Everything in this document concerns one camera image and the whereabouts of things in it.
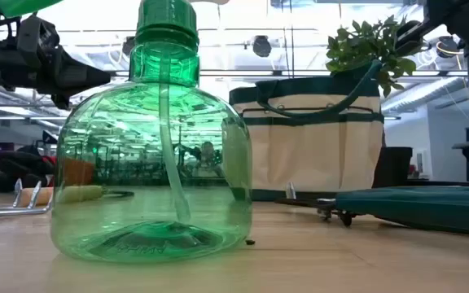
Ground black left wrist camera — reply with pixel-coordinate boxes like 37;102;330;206
15;14;62;59

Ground cream canvas bag green trim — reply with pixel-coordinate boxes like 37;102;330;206
229;59;386;202

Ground black ceiling cable reel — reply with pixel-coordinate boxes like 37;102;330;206
252;35;273;59
121;36;136;58
435;35;461;59

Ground teal foam kneeling pad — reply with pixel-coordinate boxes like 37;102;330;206
335;185;469;238

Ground black metal garden hand tool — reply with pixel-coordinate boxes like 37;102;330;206
274;181;358;228

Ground green transparent spray bottle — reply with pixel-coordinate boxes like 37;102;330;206
0;0;254;264

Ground potted plant in black pot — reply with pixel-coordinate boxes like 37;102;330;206
325;15;419;190

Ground metal hand rake wooden handle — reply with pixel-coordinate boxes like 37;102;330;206
0;177;135;219

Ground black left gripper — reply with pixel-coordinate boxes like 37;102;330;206
0;39;112;111

